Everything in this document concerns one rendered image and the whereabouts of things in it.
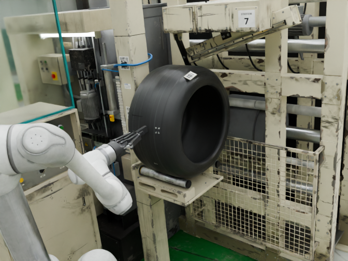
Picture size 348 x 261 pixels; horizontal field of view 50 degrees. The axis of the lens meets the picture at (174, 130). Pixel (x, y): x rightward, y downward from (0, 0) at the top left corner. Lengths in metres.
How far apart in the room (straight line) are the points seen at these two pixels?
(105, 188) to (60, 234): 1.05
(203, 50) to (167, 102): 0.59
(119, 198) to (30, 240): 0.40
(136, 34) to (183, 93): 0.49
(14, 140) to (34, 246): 0.40
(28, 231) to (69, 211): 1.14
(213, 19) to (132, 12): 0.43
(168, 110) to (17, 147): 0.91
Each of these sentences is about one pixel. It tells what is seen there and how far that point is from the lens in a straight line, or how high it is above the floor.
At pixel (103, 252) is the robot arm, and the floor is 1.00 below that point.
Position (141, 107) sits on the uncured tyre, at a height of 1.33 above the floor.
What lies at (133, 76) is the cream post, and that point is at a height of 1.44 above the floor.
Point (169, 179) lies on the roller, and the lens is 2.01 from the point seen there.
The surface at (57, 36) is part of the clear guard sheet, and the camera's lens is 2.17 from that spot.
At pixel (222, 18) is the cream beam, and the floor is 1.70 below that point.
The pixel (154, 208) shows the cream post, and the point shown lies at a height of 0.59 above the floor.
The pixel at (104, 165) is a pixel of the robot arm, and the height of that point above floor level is 1.20.
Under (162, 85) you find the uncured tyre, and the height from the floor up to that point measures 1.43.
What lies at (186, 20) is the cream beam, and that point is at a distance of 2.09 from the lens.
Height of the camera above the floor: 1.82
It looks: 20 degrees down
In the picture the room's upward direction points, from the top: 5 degrees counter-clockwise
